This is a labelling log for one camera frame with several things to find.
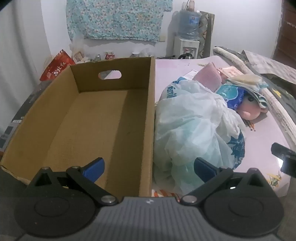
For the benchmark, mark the brown cardboard box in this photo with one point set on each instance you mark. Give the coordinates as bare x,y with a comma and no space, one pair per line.
92,127

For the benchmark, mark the red printed bag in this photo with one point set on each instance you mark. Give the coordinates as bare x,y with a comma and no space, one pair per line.
56,66

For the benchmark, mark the white blue-print plastic bag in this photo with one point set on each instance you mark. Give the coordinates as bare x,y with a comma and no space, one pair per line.
189,129

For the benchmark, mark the brown wooden door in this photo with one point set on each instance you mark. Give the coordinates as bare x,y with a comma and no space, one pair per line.
286,34

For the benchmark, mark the blue white paper packet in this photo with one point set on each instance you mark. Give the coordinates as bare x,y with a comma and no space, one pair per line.
190,73

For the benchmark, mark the pink white plush toy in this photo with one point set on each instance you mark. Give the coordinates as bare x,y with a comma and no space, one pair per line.
251,110

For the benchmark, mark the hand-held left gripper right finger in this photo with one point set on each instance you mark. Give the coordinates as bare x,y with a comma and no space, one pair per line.
203,171

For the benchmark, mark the pink towel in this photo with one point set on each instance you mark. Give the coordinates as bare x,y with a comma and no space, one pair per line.
208,77

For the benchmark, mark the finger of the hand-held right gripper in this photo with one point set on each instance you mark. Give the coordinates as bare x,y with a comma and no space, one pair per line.
289,168
282,150

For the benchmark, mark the blue tissue pack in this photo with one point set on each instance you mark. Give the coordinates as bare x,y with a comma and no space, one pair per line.
231,95

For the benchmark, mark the small white plastic bag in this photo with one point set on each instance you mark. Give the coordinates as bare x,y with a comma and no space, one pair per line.
143,52

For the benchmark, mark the grey checkered cloth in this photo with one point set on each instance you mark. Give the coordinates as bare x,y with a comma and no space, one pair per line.
272,64

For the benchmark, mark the white water dispenser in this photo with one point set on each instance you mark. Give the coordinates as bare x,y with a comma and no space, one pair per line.
185,47

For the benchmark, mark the black electric kettle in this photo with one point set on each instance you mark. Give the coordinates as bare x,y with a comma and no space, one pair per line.
186,56

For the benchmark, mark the pink printed packet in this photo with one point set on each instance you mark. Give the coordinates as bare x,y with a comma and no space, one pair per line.
229,71

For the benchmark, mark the pink cup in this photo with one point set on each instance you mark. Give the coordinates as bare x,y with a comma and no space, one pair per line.
189,5

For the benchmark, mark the wall socket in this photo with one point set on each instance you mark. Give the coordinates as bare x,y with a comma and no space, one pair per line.
162,38

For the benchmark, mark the teal floral wall cloth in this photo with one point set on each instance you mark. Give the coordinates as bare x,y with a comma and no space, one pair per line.
115,18

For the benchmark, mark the patterned leaning board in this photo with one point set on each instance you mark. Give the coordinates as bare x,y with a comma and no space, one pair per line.
207,30

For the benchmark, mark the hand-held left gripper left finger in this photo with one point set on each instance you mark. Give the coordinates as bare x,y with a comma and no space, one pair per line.
93,170

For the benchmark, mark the blue water bottle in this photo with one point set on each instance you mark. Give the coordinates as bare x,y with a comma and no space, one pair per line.
189,25

